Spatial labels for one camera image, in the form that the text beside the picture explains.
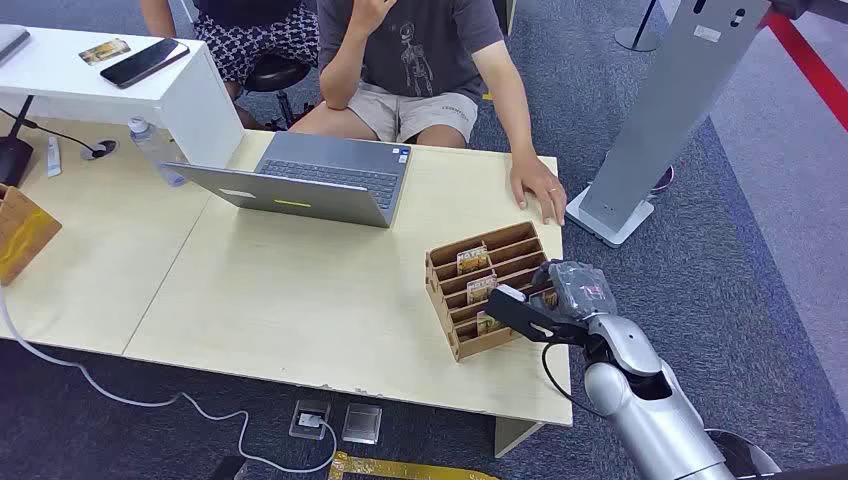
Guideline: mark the person's right hand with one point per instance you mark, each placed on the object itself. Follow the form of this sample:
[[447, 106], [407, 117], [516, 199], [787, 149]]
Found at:
[[371, 13]]

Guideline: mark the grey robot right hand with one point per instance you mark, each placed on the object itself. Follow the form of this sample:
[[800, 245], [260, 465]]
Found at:
[[578, 288]]

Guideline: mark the person's left hand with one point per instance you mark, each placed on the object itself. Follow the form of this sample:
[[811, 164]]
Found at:
[[538, 189]]

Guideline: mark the person's left forearm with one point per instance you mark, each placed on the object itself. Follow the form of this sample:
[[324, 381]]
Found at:
[[510, 109]]

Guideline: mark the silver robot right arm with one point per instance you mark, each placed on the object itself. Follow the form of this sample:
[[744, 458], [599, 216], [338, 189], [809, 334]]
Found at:
[[652, 411]]

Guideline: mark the person's right forearm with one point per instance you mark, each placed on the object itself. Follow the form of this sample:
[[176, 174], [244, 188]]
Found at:
[[341, 66]]

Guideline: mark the person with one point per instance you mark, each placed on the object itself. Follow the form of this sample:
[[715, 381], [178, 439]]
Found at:
[[411, 60], [252, 40]]

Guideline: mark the wooden slotted card holder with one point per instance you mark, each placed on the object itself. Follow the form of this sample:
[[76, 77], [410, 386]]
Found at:
[[497, 265]]

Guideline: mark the printed card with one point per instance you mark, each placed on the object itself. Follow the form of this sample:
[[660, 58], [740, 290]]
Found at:
[[487, 324], [472, 260], [104, 51], [481, 289]]

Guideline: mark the black round stool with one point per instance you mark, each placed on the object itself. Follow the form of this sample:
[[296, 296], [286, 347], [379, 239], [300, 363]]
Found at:
[[275, 76]]

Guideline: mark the grey kiosk stand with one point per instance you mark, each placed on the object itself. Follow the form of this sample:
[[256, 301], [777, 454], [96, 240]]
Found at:
[[669, 112]]

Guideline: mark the wooden table leg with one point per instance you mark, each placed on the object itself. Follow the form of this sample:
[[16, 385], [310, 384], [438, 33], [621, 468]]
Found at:
[[517, 435]]

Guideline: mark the grey open laptop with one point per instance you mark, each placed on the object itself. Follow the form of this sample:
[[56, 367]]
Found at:
[[331, 182]]

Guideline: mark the round stanchion base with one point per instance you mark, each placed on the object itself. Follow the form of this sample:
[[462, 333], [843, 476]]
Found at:
[[637, 36]]

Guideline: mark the white desk riser shelf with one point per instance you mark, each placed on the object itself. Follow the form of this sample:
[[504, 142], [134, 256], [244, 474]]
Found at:
[[166, 93]]

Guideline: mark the black smartphone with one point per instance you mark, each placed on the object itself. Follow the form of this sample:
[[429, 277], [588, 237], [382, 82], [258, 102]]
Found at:
[[144, 62]]

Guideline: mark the dark robot body shell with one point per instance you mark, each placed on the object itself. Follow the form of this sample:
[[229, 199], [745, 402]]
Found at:
[[745, 456]]

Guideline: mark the closed metal floor socket cover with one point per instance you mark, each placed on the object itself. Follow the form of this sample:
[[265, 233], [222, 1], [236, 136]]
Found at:
[[362, 424]]

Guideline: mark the yellow floor tape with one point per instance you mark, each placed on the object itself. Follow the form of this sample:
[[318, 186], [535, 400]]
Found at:
[[397, 469]]

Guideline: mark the clear plastic water bottle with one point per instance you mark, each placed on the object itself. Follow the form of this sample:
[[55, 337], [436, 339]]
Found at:
[[156, 151]]

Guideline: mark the floor socket box with plug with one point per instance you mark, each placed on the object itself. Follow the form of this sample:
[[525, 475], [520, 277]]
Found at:
[[309, 419]]

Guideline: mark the red barrier belt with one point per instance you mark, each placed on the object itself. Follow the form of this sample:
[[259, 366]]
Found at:
[[809, 63]]

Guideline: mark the small white tube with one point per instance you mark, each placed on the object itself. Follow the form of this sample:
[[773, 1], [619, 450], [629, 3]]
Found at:
[[54, 156]]

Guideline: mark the grey flat device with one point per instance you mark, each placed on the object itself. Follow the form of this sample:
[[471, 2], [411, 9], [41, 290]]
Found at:
[[10, 40]]

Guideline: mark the black monitor stand base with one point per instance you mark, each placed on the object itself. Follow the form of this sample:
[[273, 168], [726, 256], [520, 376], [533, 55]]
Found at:
[[13, 156]]

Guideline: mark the wooden box with yellow print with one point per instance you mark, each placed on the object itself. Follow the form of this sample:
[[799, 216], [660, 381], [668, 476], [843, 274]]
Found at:
[[21, 233]]

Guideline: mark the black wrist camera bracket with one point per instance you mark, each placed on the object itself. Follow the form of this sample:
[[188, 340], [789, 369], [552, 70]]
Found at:
[[523, 316]]

